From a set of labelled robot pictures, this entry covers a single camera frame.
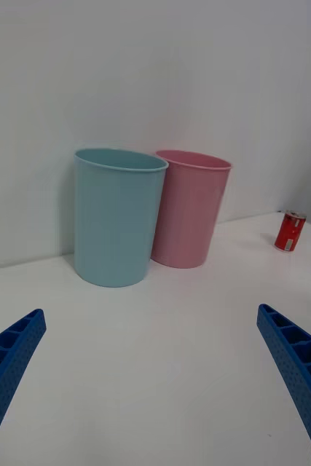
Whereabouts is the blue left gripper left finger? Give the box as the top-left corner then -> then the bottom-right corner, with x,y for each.
0,308 -> 47,466

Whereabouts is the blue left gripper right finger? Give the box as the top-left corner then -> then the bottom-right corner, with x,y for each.
256,304 -> 311,466

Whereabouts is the red drink can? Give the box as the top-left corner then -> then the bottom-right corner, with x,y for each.
274,209 -> 307,253

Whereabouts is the pale blue plastic bin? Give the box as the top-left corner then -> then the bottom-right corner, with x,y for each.
73,147 -> 170,288

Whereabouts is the pink plastic bin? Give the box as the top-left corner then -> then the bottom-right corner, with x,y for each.
149,149 -> 233,269

